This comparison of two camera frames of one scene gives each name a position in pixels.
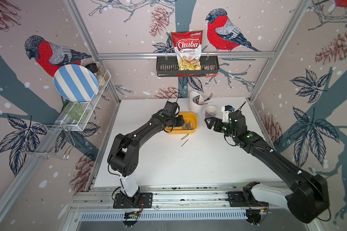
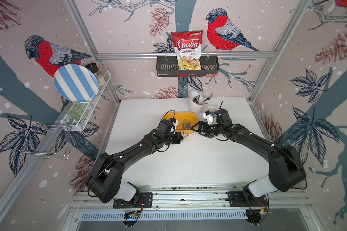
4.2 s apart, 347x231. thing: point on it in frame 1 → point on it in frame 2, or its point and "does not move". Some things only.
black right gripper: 213,120 → 200,124
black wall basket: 166,67 does not move
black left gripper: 180,122 → 178,139
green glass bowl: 75,109 does not move
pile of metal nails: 187,126 does not move
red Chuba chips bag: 188,46 does not move
